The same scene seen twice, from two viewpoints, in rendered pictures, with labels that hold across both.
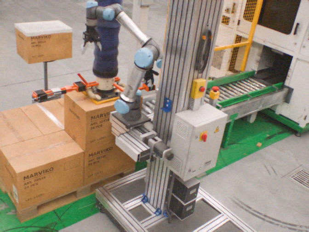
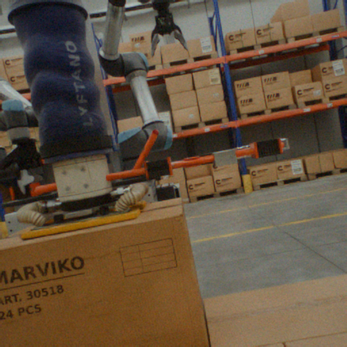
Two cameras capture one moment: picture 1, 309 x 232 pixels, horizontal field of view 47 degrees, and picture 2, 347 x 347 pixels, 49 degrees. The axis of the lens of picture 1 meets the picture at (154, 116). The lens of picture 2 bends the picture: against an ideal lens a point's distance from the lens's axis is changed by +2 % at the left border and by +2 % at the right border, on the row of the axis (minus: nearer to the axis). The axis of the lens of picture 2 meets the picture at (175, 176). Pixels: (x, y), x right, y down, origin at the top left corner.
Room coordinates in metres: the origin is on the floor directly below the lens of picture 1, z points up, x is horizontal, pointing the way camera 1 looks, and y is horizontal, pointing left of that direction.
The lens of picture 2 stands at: (3.58, 1.55, 1.10)
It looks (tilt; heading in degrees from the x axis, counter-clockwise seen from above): 3 degrees down; 224
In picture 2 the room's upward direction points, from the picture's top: 11 degrees counter-clockwise
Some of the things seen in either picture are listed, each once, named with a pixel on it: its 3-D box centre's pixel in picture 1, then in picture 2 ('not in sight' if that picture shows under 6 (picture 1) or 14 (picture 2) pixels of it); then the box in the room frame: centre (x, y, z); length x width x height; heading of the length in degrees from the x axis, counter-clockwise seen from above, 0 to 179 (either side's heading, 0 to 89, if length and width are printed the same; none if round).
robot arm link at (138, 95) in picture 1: (132, 97); (132, 142); (2.40, 0.18, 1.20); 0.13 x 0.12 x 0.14; 160
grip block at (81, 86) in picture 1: (79, 86); (158, 168); (2.73, 0.67, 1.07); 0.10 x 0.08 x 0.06; 42
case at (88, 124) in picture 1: (103, 113); (104, 280); (2.89, 0.48, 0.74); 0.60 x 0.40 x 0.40; 132
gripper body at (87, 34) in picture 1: (90, 32); (163, 17); (2.39, 0.51, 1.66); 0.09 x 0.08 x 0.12; 44
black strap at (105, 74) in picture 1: (105, 69); (76, 147); (2.89, 0.48, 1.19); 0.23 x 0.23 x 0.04
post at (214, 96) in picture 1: (205, 134); not in sight; (3.16, -0.55, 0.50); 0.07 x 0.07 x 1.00; 42
